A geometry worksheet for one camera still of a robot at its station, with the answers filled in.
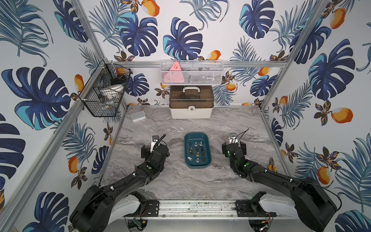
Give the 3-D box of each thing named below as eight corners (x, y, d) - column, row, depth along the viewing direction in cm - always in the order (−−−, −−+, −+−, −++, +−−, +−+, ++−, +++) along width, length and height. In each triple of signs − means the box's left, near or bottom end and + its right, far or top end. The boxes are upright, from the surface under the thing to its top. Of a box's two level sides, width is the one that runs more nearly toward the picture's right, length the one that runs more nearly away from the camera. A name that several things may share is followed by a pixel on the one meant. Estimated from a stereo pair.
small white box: (133, 122, 114) (132, 120, 112) (131, 116, 118) (130, 114, 116) (146, 118, 117) (146, 116, 115) (144, 112, 121) (143, 110, 119)
